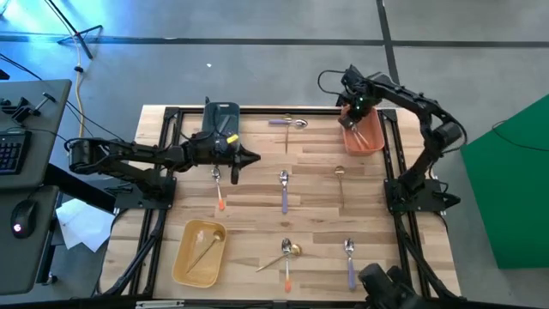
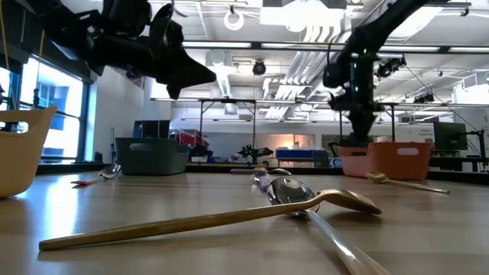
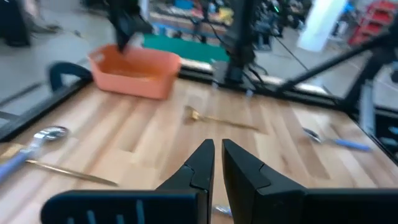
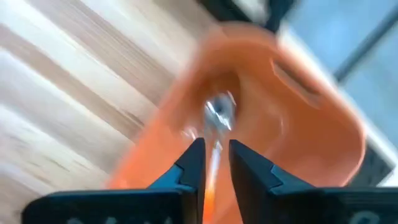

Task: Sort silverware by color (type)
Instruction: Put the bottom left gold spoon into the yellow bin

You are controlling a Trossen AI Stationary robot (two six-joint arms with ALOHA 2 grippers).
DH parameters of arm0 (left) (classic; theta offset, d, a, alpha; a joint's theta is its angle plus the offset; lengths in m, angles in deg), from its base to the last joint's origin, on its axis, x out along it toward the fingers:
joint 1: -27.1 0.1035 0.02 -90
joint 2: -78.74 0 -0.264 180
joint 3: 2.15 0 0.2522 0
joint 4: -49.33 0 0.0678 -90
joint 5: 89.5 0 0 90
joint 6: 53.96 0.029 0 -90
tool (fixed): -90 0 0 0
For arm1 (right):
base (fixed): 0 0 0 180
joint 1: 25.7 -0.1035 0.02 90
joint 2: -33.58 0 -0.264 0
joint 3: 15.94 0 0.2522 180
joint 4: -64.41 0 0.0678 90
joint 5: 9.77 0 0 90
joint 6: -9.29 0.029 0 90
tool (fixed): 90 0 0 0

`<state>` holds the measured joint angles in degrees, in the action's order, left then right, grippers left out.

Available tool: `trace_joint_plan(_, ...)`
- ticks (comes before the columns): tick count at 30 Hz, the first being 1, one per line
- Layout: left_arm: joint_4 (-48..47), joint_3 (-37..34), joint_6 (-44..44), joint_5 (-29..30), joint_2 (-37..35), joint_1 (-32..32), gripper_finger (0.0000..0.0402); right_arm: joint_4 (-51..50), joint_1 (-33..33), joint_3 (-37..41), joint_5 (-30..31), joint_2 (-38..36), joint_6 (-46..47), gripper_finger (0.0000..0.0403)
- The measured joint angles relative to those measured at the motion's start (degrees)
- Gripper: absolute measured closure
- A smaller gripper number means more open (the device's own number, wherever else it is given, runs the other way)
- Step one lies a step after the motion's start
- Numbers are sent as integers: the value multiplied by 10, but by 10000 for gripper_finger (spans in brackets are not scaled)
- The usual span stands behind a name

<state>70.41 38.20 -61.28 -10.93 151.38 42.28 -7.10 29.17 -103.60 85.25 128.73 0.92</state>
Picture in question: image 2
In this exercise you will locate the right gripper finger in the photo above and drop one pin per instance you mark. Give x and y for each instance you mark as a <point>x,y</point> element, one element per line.
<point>358,133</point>
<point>366,133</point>

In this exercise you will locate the black monitor on arm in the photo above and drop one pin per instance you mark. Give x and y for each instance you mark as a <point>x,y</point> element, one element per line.
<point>451,135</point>

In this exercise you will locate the small black robot arm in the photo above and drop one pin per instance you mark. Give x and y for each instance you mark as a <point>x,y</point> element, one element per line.
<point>252,152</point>

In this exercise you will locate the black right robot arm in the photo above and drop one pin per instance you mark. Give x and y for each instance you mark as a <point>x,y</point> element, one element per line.
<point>366,38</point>

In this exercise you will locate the orange plastic bin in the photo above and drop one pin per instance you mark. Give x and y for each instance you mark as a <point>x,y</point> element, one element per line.
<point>386,164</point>

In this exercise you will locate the white blue bucket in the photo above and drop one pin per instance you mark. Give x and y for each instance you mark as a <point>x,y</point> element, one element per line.
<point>335,163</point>

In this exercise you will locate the dark monitor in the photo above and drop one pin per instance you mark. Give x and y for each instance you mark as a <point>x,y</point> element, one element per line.
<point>153,129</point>

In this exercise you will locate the blue box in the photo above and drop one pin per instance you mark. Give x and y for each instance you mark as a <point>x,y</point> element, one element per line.
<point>296,153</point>

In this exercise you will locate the white ceiling pipes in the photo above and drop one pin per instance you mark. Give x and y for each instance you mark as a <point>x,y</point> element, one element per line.
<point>305,65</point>

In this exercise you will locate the teal plastic bin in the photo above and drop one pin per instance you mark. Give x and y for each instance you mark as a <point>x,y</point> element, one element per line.
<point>153,160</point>

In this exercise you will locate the white ceiling light panel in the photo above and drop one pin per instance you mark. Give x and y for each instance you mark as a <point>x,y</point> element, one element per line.
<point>302,15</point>

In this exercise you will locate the black monitor stand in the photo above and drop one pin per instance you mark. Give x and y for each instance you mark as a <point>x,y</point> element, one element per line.
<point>482,149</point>

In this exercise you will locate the yellow plastic bin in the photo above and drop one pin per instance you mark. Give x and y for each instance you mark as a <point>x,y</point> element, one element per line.
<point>19,160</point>

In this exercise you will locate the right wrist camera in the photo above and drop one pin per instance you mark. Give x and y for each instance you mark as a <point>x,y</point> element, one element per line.
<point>332,76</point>

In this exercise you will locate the ceiling strip light rail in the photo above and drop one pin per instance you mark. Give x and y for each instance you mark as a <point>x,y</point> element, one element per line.
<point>217,44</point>

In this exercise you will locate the white ventilation duct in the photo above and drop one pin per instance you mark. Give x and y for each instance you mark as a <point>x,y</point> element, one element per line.
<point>223,80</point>

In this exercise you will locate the black dome camera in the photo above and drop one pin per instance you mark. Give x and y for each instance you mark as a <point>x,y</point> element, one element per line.
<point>259,68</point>

